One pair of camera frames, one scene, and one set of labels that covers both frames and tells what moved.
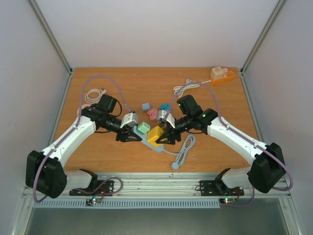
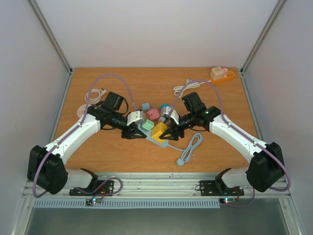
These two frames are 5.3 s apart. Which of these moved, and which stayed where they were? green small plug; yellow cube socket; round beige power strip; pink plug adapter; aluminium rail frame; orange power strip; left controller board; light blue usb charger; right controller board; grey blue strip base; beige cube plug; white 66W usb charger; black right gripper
Moved: yellow cube socket; grey blue strip base; white 66W usb charger; green small plug
Stayed: orange power strip; round beige power strip; pink plug adapter; left controller board; aluminium rail frame; light blue usb charger; beige cube plug; black right gripper; right controller board
